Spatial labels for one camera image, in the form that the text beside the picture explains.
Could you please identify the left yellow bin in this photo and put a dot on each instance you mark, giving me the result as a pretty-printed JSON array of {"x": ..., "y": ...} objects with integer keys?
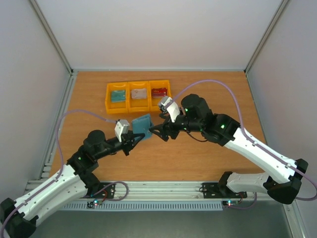
[{"x": 116, "y": 108}]

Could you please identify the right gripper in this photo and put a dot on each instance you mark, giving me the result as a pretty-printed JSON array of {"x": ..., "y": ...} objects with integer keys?
[{"x": 170, "y": 129}]

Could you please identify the right circuit board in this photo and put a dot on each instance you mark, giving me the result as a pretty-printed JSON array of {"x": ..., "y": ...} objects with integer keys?
[{"x": 230, "y": 203}]

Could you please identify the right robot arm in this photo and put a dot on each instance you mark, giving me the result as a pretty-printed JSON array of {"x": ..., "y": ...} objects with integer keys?
[{"x": 281, "y": 177}]

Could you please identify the teal card holder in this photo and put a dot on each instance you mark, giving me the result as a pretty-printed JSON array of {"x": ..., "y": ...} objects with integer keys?
[{"x": 142, "y": 125}]

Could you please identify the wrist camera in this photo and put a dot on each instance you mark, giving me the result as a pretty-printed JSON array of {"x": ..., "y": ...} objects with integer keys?
[
  {"x": 168, "y": 105},
  {"x": 121, "y": 127}
]

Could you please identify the left circuit board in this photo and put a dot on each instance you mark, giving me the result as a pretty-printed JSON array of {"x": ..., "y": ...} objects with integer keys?
[{"x": 94, "y": 204}]

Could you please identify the circuit board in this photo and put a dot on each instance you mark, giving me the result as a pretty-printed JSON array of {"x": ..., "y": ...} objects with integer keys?
[
  {"x": 230, "y": 203},
  {"x": 94, "y": 204}
]

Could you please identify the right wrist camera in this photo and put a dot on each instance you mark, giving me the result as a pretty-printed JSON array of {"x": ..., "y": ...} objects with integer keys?
[{"x": 168, "y": 105}]

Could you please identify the grey slotted cable duct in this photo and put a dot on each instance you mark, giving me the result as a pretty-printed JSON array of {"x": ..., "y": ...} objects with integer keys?
[{"x": 131, "y": 206}]

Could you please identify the white pink cards stack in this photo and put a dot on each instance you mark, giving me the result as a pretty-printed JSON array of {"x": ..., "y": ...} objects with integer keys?
[{"x": 137, "y": 94}]

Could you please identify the yellow bin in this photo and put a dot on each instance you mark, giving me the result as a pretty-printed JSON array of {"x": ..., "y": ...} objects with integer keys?
[
  {"x": 158, "y": 84},
  {"x": 141, "y": 105},
  {"x": 116, "y": 108}
]

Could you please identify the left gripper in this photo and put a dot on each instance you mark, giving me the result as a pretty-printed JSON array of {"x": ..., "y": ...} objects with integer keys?
[{"x": 128, "y": 139}]

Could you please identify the aluminium front rail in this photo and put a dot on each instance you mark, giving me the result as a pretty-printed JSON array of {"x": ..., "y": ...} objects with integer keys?
[{"x": 159, "y": 190}]

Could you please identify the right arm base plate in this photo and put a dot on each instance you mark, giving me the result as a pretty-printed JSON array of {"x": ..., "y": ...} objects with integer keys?
[{"x": 213, "y": 190}]

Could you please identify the right yellow bin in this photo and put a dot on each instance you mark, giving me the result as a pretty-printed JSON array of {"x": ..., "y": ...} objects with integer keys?
[{"x": 158, "y": 84}]

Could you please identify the teal cards stack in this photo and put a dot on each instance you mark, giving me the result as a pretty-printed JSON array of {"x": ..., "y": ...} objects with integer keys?
[{"x": 117, "y": 96}]

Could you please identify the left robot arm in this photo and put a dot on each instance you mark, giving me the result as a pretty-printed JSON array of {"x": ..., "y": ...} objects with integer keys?
[{"x": 75, "y": 179}]

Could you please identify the middle yellow bin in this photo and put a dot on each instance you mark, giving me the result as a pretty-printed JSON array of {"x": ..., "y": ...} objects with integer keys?
[{"x": 141, "y": 105}]

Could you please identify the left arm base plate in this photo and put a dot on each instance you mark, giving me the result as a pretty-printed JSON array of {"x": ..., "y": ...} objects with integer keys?
[{"x": 106, "y": 189}]

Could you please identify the red cards stack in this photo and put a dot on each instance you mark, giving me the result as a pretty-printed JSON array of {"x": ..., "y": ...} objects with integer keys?
[{"x": 159, "y": 92}]

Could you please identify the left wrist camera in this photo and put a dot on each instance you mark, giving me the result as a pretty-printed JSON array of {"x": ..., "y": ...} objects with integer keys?
[{"x": 121, "y": 127}]

